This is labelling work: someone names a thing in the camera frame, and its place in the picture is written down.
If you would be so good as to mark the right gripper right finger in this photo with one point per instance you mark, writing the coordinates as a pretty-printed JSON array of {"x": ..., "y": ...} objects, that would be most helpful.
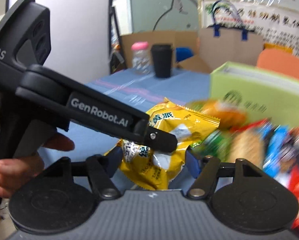
[{"x": 204, "y": 170}]

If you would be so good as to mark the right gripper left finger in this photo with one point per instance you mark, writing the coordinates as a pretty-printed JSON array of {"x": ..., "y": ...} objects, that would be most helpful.
[{"x": 101, "y": 169}]

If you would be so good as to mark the green snack packet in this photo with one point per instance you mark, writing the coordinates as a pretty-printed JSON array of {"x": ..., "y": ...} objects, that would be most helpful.
[{"x": 217, "y": 144}]

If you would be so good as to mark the yellow egg-pie snack bag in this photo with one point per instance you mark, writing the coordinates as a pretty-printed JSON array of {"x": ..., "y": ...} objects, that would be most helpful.
[{"x": 172, "y": 130}]

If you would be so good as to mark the red-sealed cracker packet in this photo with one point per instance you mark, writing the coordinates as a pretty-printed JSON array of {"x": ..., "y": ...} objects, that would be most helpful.
[{"x": 248, "y": 142}]

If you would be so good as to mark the orange bread clear packet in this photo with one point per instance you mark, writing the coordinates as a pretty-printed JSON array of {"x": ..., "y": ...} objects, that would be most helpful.
[{"x": 228, "y": 114}]

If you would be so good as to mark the blue wafer snack packet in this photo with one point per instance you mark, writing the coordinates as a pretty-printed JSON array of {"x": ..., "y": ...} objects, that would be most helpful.
[{"x": 272, "y": 139}]

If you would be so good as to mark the person's left hand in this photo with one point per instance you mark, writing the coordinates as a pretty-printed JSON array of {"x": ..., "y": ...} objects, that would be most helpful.
[{"x": 16, "y": 172}]

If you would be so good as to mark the blue plaid tablecloth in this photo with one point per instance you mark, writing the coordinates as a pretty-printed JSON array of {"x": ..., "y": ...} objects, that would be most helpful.
[{"x": 139, "y": 91}]

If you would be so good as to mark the green cardboard box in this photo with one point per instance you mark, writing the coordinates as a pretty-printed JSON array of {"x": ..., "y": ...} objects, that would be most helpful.
[{"x": 262, "y": 93}]

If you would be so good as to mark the pink-lid clear bottle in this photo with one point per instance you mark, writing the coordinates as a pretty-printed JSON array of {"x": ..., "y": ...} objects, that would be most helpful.
[{"x": 140, "y": 60}]

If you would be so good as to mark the blue chair behind box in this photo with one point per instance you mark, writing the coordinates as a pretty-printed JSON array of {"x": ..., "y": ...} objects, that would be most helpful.
[{"x": 183, "y": 53}]

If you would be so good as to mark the black tumbler cup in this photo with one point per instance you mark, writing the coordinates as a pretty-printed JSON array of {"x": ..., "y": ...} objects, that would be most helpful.
[{"x": 162, "y": 56}]

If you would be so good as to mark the orange chair back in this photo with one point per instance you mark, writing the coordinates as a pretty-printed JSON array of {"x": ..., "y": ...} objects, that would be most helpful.
[{"x": 279, "y": 61}]

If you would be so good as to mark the Chinese text poster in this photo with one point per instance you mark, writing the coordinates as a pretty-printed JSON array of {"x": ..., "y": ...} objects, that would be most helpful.
[{"x": 277, "y": 26}]

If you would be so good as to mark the brown paper bag blue handles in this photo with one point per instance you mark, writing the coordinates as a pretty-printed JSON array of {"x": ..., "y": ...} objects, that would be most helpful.
[{"x": 220, "y": 43}]

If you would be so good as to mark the black stand frame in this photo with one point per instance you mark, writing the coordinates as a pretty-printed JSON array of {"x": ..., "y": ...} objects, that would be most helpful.
[{"x": 117, "y": 59}]

